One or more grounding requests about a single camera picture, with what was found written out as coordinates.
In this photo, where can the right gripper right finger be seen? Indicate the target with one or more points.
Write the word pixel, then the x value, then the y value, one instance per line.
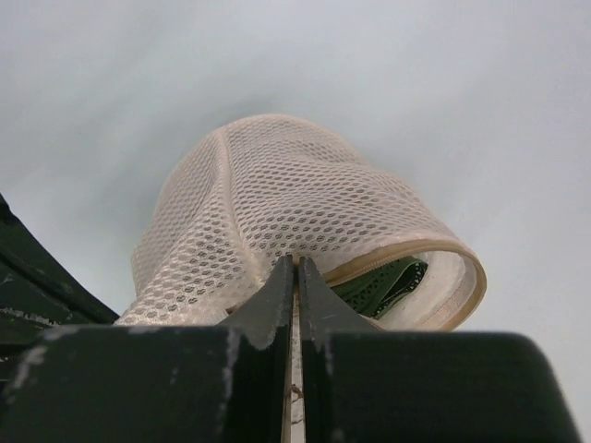
pixel 363 384

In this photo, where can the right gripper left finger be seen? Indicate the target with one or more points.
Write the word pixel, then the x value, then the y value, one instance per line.
pixel 225 383

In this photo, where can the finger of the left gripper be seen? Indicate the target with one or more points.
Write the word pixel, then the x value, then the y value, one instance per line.
pixel 37 293

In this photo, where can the round beige mesh laundry bag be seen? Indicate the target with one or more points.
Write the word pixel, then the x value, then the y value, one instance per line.
pixel 273 185

